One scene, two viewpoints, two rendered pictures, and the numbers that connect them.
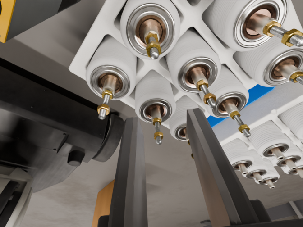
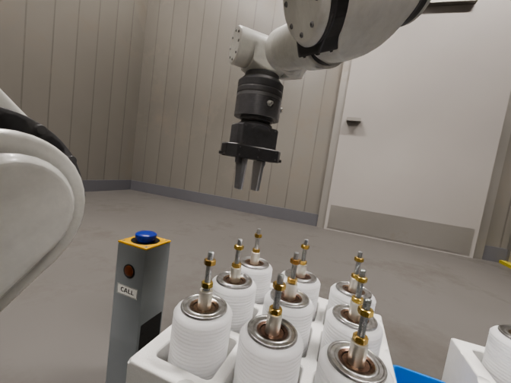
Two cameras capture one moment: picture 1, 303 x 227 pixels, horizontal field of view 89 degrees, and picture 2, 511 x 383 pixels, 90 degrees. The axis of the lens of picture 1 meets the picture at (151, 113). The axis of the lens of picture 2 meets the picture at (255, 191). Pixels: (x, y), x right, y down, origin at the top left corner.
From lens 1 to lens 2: 58 cm
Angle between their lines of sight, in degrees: 123
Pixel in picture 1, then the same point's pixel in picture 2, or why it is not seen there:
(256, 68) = (335, 295)
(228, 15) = not seen: hidden behind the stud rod
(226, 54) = (316, 324)
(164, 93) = not seen: hidden behind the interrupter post
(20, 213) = (68, 223)
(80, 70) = (147, 357)
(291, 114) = (496, 366)
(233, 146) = not seen: outside the picture
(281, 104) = (471, 371)
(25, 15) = (156, 260)
